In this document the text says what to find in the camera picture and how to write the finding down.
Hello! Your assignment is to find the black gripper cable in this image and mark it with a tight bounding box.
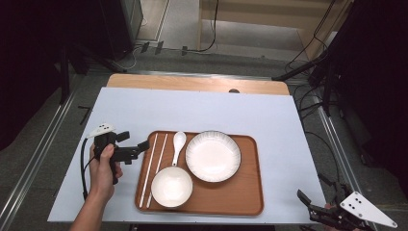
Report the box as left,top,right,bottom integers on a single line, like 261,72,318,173
80,137,97,201

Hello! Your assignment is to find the black hanging cable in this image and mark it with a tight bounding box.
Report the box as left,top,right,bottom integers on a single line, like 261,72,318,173
187,0,220,54

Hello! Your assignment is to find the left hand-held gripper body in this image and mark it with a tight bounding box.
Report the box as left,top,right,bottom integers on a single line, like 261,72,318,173
86,123,142,186

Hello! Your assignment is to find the dark curtain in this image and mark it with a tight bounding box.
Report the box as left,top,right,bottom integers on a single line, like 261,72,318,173
321,0,408,200
0,0,107,152

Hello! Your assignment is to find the black stand leg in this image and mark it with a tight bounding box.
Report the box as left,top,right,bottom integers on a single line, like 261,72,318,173
271,51,330,82
68,41,128,74

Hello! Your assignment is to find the dark glass cabinet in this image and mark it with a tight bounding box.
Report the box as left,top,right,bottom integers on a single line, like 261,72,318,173
99,0,144,61

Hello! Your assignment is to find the white bowl with dark rim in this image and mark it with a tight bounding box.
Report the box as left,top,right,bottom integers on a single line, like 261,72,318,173
150,166,194,209

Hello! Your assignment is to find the white chopstick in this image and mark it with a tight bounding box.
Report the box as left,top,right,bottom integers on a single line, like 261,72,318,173
146,133,169,209
138,133,159,209

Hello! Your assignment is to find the white ceramic spoon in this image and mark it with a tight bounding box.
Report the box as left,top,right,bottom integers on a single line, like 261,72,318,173
171,130,188,167

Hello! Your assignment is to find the black stand post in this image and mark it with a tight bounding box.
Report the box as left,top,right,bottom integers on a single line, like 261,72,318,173
59,44,71,105
321,61,335,117

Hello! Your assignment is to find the thin black cable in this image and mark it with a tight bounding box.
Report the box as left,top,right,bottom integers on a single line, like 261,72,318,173
284,0,338,76

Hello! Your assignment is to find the metal floor rail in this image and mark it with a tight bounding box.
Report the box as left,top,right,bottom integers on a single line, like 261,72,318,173
0,92,78,230
316,95,379,231

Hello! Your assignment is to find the wood-grain serving tray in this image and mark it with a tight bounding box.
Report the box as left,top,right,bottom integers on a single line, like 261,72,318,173
134,130,265,217

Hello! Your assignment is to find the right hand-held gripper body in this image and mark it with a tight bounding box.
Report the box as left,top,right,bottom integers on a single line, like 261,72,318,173
307,182,398,231

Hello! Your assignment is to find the white floor cable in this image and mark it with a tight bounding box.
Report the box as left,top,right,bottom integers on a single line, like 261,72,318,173
114,44,143,72

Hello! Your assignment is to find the white table sheet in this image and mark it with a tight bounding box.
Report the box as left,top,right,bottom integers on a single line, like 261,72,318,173
47,87,325,224

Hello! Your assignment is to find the person's left hand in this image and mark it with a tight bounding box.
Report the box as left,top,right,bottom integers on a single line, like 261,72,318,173
89,142,124,201

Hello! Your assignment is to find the white plate with dark rim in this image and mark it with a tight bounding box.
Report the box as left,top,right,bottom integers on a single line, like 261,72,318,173
185,130,242,184

